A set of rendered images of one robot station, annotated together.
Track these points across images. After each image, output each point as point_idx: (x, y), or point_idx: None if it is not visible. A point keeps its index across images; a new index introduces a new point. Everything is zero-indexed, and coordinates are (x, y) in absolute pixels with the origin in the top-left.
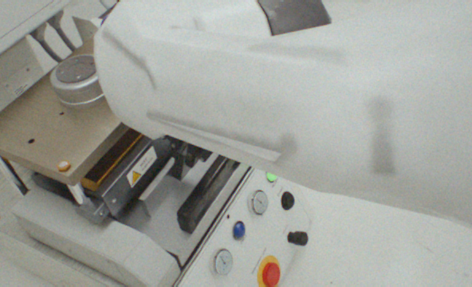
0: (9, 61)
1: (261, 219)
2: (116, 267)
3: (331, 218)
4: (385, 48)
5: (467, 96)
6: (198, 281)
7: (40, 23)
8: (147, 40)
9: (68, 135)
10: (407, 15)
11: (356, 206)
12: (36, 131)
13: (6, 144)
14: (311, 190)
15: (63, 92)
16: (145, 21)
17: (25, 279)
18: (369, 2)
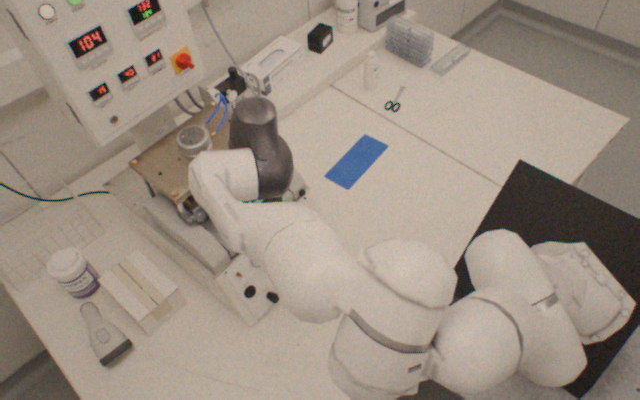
0: (154, 115)
1: None
2: (195, 250)
3: (344, 245)
4: (246, 221)
5: (256, 239)
6: (240, 266)
7: (176, 96)
8: (203, 181)
9: (180, 175)
10: (255, 213)
11: (363, 240)
12: (163, 168)
13: (147, 173)
14: (338, 223)
15: (181, 148)
16: (205, 170)
17: (145, 242)
18: (440, 78)
